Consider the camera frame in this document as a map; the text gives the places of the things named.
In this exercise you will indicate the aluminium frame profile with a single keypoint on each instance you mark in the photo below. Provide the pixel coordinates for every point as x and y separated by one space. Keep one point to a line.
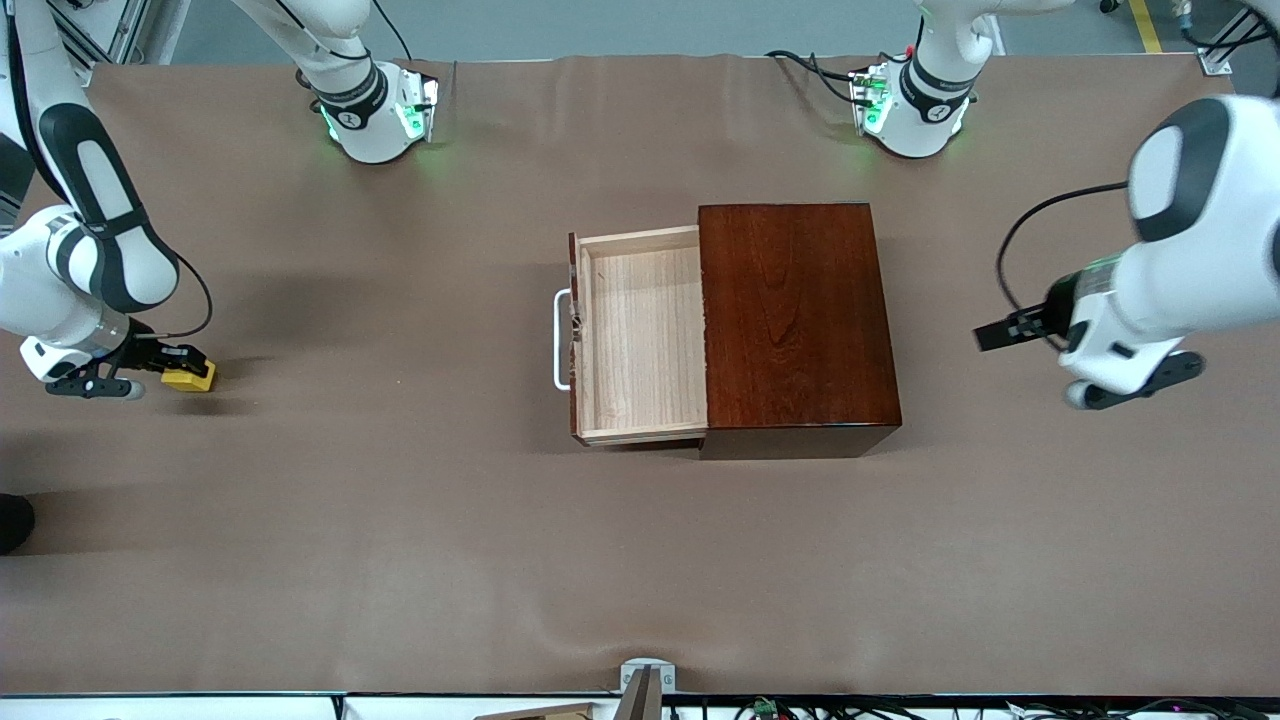
1215 62
120 30

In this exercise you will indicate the black shoe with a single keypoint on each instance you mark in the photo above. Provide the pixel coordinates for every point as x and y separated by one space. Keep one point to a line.
12 522

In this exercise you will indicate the wooden board piece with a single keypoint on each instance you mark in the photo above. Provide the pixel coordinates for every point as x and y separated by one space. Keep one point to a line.
550 713

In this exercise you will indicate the yellow floor tape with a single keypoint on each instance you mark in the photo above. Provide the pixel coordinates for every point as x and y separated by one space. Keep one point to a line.
1145 25

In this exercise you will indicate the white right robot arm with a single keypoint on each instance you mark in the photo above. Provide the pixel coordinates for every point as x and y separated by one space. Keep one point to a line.
60 300

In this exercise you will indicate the dark brown wooden cabinet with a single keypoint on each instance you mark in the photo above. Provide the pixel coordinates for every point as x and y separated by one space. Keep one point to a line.
800 330

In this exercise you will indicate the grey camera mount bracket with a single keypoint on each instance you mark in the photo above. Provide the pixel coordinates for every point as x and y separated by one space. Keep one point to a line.
640 700

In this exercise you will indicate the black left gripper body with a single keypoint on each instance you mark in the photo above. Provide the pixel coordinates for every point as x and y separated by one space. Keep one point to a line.
1054 306

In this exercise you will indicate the yellow cube block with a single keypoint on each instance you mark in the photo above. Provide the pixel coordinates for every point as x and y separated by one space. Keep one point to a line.
195 382

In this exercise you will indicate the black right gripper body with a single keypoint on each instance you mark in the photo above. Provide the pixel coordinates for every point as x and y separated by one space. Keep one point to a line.
150 355

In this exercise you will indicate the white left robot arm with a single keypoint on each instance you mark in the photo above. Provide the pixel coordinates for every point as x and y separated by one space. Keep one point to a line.
1220 250

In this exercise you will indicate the brown table cloth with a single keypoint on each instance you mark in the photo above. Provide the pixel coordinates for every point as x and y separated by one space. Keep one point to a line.
400 500

